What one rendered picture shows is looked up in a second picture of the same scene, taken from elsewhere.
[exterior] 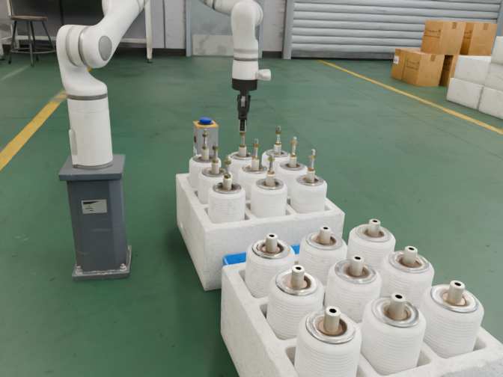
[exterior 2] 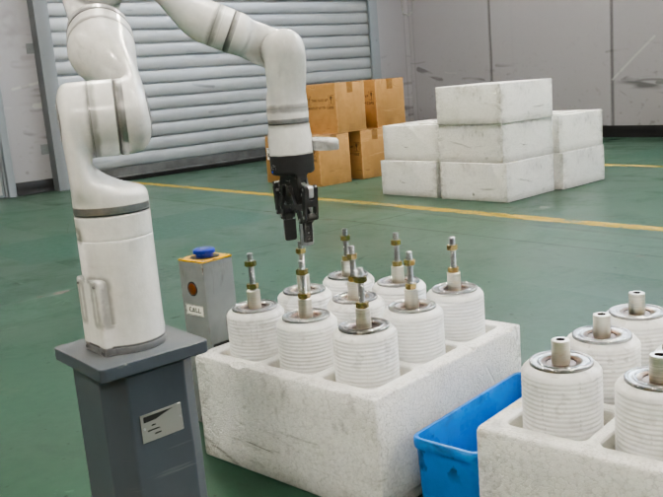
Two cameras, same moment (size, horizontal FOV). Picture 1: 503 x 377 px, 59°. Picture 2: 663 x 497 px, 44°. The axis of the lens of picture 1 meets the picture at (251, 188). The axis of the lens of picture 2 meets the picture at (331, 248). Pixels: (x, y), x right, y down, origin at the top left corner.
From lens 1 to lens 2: 0.63 m
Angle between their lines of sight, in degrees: 28
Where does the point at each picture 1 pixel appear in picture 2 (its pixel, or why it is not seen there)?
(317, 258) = (619, 357)
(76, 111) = (113, 239)
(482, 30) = (386, 89)
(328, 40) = not seen: hidden behind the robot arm
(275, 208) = (439, 340)
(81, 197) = (140, 409)
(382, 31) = (216, 117)
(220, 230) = (393, 394)
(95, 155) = (150, 319)
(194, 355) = not seen: outside the picture
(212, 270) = (390, 474)
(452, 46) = (354, 117)
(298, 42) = not seen: hidden behind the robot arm
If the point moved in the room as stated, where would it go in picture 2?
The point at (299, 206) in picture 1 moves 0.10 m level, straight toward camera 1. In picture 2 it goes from (458, 331) to (490, 348)
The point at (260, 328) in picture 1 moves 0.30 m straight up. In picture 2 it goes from (647, 464) to (646, 185)
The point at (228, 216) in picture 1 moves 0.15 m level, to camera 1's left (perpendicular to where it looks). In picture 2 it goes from (388, 371) to (293, 395)
